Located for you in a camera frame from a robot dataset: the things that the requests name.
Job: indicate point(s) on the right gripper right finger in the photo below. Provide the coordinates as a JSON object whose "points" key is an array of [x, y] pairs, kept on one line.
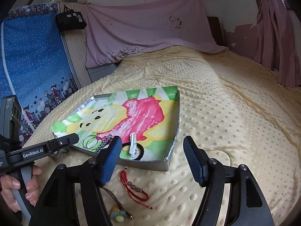
{"points": [[247, 204]]}

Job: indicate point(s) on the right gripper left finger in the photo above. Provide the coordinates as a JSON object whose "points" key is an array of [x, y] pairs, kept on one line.
{"points": [[57, 204]]}

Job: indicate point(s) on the white hair clip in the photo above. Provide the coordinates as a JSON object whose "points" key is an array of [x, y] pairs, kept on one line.
{"points": [[133, 145]]}

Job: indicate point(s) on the grey hair claw clip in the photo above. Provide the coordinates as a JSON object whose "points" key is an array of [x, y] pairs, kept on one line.
{"points": [[58, 154]]}

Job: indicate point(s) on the yellow dotted bed blanket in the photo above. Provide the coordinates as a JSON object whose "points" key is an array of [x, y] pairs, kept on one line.
{"points": [[233, 108]]}

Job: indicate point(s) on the blue patterned wardrobe cover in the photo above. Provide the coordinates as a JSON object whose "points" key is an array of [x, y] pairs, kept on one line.
{"points": [[34, 64]]}

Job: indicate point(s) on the grey metal tray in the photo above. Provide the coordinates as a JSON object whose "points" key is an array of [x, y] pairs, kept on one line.
{"points": [[152, 162]]}

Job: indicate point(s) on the colourful bear drawing paper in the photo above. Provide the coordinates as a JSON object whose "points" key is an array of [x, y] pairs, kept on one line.
{"points": [[131, 120]]}

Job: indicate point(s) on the wooden headboard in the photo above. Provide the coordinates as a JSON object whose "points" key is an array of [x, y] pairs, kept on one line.
{"points": [[75, 45]]}

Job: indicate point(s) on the black tote bag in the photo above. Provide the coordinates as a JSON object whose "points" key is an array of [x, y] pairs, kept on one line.
{"points": [[70, 20]]}

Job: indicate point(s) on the pink curtain right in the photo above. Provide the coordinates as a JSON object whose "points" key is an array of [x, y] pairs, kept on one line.
{"points": [[275, 47]]}

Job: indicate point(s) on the pink sheet on headboard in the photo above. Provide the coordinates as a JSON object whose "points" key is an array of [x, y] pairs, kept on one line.
{"points": [[115, 32]]}

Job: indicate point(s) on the brown cord bead pendant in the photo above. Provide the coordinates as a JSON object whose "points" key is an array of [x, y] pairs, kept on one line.
{"points": [[118, 212]]}

